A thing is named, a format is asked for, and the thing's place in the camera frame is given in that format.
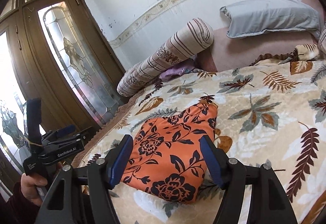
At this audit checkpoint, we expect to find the orange black floral garment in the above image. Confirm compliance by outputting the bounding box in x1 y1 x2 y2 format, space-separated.
121 98 218 204

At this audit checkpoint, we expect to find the person's left hand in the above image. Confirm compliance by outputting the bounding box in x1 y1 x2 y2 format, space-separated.
20 173 47 207

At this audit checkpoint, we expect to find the brown stained-glass door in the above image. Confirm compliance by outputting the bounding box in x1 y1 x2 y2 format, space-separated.
1 0 124 188

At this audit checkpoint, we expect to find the cream leaf-pattern blanket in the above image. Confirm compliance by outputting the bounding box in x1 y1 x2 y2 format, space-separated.
73 45 325 223

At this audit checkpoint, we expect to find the purple cloth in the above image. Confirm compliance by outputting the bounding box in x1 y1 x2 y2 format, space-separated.
159 58 195 82

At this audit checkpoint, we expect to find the pink bed sheet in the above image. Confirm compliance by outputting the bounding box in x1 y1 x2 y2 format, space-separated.
196 0 324 72

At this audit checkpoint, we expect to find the striped floral flat pillow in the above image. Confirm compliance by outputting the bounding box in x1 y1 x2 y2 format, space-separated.
318 24 326 55

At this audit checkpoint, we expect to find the striped floral bolster pillow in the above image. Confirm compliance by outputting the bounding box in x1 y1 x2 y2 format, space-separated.
117 18 214 97

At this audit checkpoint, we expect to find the grey pillow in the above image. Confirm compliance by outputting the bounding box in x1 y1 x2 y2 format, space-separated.
220 0 321 39

